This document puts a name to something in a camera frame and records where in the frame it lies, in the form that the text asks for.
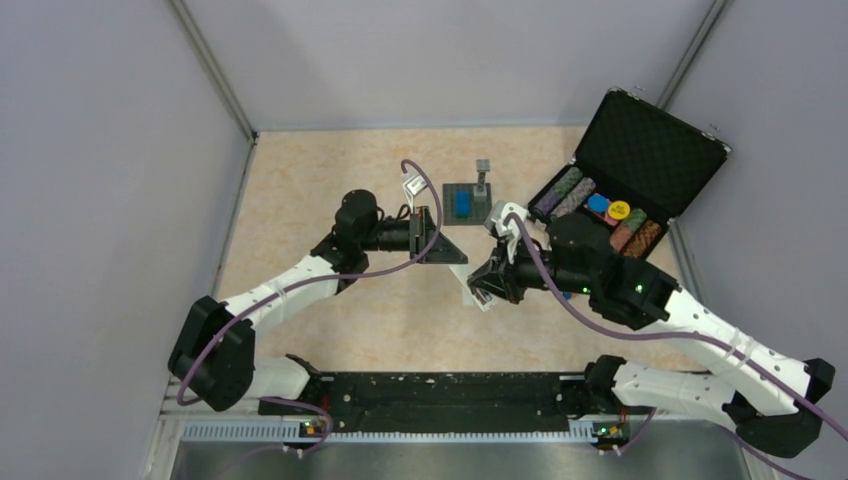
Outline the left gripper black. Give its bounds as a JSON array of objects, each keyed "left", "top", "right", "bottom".
[{"left": 360, "top": 205, "right": 467, "bottom": 263}]

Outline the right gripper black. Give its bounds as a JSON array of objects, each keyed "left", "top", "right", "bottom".
[{"left": 470, "top": 231, "right": 594, "bottom": 305}]

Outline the white remote control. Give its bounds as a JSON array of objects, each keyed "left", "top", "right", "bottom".
[{"left": 449, "top": 264, "right": 498, "bottom": 312}]

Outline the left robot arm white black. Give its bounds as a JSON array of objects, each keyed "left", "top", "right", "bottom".
[{"left": 168, "top": 190, "right": 468, "bottom": 414}]

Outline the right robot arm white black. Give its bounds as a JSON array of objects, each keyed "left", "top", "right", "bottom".
[{"left": 468, "top": 204, "right": 835, "bottom": 458}]

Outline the grey lego baseplate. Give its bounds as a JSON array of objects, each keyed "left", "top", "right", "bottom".
[{"left": 442, "top": 183, "right": 493, "bottom": 226}]

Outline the blue lego brick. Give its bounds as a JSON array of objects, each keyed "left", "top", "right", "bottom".
[{"left": 453, "top": 191, "right": 472, "bottom": 218}]

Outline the grey lego tower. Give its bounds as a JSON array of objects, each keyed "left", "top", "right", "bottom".
[{"left": 473, "top": 159, "right": 491, "bottom": 202}]

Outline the blue round chip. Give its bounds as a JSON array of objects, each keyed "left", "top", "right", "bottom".
[{"left": 587, "top": 194, "right": 610, "bottom": 215}]

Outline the yellow dealer button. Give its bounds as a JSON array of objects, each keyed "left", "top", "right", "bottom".
[{"left": 606, "top": 200, "right": 631, "bottom": 222}]

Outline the black poker chip case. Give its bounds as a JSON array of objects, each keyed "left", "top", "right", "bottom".
[{"left": 527, "top": 87, "right": 731, "bottom": 259}]

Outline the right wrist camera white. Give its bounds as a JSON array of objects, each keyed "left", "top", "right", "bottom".
[{"left": 483, "top": 200, "right": 529, "bottom": 264}]

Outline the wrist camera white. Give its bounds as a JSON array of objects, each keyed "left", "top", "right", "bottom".
[
  {"left": 402, "top": 171, "right": 428, "bottom": 210},
  {"left": 483, "top": 200, "right": 529, "bottom": 264}
]

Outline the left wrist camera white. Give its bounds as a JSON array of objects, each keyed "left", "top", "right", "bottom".
[{"left": 402, "top": 171, "right": 428, "bottom": 210}]

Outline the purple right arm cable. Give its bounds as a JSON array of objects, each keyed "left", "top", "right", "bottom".
[{"left": 504, "top": 211, "right": 848, "bottom": 480}]

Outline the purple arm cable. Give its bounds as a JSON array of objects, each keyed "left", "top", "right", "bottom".
[
  {"left": 504, "top": 211, "right": 848, "bottom": 480},
  {"left": 176, "top": 158, "right": 444, "bottom": 458}
]

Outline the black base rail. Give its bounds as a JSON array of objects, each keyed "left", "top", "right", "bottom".
[{"left": 264, "top": 370, "right": 637, "bottom": 439}]

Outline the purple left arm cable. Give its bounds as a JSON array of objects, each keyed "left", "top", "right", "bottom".
[{"left": 176, "top": 158, "right": 444, "bottom": 458}]

